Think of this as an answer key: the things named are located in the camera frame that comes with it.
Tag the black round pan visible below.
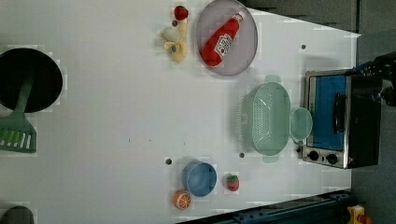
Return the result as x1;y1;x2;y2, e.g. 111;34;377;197
0;48;63;113

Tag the mint green plastic cup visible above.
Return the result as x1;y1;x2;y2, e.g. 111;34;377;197
290;107;313;146

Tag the grey object bottom left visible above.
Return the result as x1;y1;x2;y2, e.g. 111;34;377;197
0;206;35;224

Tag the red plush ketchup bottle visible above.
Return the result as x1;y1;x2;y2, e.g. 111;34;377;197
201;11;245;67

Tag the silver black toaster oven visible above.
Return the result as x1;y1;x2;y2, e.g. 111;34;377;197
302;70;382;169

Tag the blue plastic bowl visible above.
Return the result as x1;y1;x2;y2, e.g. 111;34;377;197
182;160;218;197

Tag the yellow peeled toy banana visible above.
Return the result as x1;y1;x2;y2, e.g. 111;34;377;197
161;19;188;63

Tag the orange slice toy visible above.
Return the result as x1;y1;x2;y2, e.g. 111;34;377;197
173;190;191;210

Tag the red toy strawberry bottom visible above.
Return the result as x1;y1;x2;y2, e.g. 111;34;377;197
226;175;239;191

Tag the green slotted spatula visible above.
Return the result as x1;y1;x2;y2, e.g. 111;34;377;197
0;77;36;154

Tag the mint green plastic strainer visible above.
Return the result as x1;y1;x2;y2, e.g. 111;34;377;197
239;75;290;163

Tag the yellow orange object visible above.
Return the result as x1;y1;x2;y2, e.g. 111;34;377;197
347;205;373;224

